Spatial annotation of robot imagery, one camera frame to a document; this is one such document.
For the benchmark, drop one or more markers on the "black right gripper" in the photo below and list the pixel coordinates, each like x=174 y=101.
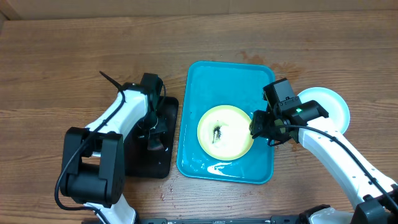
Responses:
x=259 y=130

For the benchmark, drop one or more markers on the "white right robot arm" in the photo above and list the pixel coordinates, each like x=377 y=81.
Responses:
x=372 y=194

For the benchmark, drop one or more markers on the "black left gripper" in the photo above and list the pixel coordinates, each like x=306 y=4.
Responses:
x=140 y=135

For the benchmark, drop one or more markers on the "teal plastic tray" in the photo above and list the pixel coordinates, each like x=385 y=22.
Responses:
x=210 y=84

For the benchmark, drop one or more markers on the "yellow plate with stain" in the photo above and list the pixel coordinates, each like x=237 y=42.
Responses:
x=223 y=133

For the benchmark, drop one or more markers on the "light blue plate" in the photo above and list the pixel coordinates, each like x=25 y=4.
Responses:
x=334 y=104

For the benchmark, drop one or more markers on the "green scrubbing sponge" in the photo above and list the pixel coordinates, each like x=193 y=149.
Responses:
x=155 y=145

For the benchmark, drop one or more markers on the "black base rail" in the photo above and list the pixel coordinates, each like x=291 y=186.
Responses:
x=276 y=219

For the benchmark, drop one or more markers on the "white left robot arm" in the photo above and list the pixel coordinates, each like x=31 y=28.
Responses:
x=93 y=169

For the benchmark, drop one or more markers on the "black water tray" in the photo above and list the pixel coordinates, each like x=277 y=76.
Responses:
x=139 y=162

